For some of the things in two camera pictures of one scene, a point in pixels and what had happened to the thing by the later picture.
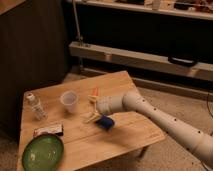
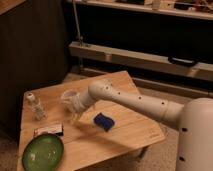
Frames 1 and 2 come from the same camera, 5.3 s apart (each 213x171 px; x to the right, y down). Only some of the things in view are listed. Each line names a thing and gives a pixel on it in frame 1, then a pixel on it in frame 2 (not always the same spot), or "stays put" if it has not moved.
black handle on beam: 184,61 stays put
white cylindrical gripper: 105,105 to 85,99
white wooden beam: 149,61 stays put
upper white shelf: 198,9 stays put
